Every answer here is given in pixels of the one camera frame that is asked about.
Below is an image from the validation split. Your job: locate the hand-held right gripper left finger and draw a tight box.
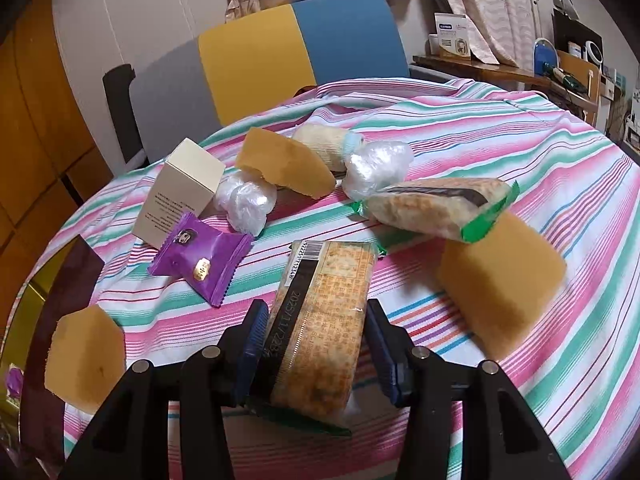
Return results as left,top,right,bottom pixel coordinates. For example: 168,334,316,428
59,299,272,480

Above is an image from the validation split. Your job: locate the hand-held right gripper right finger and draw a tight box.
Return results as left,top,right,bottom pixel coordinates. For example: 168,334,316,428
367,299,571,480

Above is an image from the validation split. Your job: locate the brown cracker packet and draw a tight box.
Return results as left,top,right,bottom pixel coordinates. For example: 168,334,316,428
245,240,388,436

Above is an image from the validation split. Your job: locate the gold-lined storage box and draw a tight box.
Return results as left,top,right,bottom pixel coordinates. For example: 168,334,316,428
0,234,106,466

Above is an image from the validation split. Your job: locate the purple snack packet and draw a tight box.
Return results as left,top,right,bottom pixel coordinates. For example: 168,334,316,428
148,211,254,308
5,367,26,397

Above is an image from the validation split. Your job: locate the crumpled clear plastic bag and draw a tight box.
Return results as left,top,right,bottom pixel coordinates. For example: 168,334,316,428
344,141,415,202
215,170,278,236

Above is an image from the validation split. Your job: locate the yellow sponge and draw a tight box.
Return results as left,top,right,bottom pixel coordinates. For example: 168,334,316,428
235,127,337,200
44,306,126,415
435,210,568,361

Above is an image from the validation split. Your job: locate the white carton box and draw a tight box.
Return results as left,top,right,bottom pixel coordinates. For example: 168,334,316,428
132,138,227,248

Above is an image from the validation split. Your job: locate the cracker packet green wrapper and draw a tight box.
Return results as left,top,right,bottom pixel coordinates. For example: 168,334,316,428
352,177,521,243

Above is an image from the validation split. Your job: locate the cracker roll light blue end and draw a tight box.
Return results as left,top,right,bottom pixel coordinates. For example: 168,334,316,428
291,124,363,173

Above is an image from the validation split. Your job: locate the grey yellow blue chair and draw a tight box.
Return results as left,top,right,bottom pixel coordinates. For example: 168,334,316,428
102,0,411,171

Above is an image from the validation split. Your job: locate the wooden wardrobe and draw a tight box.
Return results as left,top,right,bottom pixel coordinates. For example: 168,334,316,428
0,0,116,311

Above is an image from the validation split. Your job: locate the wooden desk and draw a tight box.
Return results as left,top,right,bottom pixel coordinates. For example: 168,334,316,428
412,52,601,121

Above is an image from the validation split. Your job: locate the white printed box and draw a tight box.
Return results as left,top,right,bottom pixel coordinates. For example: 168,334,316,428
434,12,473,61

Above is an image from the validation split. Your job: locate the blue white round device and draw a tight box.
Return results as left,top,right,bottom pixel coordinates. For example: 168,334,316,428
532,37,558,76

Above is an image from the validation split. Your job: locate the wooden desk shelf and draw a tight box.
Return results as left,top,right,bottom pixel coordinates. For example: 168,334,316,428
556,50,602,112

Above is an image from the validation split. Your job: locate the wavy patterned curtain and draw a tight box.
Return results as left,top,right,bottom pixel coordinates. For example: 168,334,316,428
430,0,541,67

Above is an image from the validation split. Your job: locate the black monitor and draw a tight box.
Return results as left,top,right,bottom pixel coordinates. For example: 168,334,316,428
552,10,597,56

